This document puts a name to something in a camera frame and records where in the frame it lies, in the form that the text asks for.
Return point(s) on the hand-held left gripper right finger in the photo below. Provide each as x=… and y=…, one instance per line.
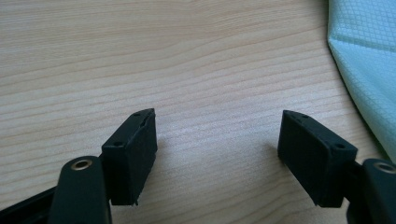
x=314, y=161

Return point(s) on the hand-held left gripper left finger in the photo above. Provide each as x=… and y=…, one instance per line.
x=130, y=161

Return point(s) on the light blue checked cloth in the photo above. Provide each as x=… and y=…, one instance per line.
x=367, y=46

